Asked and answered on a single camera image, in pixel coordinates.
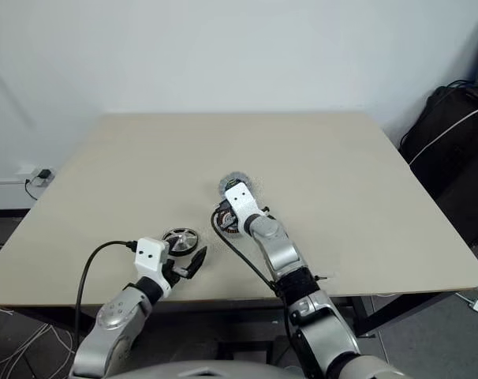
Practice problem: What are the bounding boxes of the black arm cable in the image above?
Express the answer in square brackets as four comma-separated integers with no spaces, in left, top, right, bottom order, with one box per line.
[74,239,139,348]
[210,205,300,356]

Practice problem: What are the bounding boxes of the grey motor housing lid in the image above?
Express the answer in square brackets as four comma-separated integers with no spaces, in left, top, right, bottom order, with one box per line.
[218,170,260,199]

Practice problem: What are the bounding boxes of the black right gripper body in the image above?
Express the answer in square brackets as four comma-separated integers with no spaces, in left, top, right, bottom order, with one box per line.
[216,179,242,220]

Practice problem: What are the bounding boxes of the white cable across bag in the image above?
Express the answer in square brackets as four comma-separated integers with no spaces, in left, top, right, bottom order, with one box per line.
[409,104,478,166]

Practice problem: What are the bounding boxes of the thin black adapter cable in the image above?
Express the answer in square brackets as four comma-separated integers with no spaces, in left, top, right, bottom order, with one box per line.
[24,177,41,201]

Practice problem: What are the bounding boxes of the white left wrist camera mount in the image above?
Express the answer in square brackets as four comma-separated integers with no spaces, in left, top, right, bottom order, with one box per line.
[134,236,173,298]

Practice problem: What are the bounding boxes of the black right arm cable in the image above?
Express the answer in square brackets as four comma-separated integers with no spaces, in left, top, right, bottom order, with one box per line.
[210,205,300,356]

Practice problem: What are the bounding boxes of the thin black cable loop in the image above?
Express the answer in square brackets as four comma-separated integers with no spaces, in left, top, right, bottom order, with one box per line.
[446,80,478,92]

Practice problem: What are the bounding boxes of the silver spoked rotor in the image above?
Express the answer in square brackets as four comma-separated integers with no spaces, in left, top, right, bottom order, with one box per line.
[161,227,200,254]

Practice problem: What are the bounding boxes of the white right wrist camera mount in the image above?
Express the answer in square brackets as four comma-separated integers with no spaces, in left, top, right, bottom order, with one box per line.
[224,182,264,235]

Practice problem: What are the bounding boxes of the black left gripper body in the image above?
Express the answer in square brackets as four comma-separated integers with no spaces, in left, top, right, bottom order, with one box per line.
[162,256,189,287]

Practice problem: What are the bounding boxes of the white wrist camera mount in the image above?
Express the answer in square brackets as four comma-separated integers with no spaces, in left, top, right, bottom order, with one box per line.
[134,236,173,298]
[224,182,264,235]

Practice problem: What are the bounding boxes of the white wall socket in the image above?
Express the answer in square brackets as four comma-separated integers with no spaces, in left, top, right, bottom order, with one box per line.
[28,165,57,186]

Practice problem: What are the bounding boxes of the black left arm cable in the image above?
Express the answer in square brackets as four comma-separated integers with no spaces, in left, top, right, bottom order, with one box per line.
[74,239,139,348]

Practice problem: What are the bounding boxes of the silver robot torso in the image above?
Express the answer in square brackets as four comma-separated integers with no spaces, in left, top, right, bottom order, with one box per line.
[104,357,300,379]

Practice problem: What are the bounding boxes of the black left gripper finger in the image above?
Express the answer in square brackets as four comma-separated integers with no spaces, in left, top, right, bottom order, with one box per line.
[185,245,208,280]

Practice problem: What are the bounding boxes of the black fabric bag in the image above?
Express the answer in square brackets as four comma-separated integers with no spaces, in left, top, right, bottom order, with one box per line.
[398,84,478,246]

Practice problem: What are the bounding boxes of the white floor cable tangle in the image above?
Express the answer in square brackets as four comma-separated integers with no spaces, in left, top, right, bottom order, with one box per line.
[0,236,79,379]

